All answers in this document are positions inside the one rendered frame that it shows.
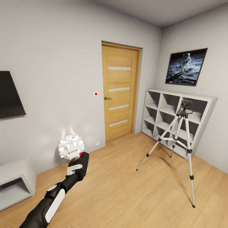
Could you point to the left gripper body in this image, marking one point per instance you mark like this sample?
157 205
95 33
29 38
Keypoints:
77 176

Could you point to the wall mounted tv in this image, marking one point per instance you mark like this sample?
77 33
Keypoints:
10 102

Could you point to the door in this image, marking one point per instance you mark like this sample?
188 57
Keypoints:
120 81

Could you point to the bookcase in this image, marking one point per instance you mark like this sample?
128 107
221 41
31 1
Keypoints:
19 191
162 109

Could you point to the painting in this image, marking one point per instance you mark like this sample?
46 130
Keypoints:
185 67

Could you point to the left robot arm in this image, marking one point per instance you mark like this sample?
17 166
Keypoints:
42 214

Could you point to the digital camera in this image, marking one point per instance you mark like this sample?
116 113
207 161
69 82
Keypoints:
83 160

